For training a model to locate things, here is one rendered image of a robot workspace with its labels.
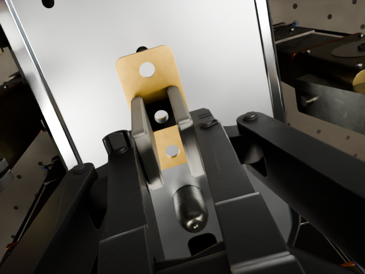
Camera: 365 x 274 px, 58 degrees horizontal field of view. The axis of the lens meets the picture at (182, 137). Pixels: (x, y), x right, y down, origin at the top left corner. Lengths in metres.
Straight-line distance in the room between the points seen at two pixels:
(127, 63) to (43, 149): 0.47
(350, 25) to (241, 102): 0.42
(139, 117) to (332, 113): 0.20
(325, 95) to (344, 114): 0.03
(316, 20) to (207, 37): 0.40
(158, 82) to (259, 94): 0.13
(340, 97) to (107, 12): 0.21
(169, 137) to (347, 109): 0.16
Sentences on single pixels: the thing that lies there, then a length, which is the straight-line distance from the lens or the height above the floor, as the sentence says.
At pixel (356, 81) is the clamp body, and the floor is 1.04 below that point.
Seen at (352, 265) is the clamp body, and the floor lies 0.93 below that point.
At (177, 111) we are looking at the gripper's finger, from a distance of 0.17.
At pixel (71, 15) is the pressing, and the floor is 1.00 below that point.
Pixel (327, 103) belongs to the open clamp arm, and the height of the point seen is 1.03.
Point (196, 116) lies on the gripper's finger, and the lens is 0.17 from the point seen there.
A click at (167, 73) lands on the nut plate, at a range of 0.22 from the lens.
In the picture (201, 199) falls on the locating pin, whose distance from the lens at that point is 0.33.
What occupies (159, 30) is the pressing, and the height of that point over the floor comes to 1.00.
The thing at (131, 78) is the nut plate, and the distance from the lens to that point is 0.22.
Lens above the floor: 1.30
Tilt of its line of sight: 67 degrees down
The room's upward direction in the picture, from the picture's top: 160 degrees clockwise
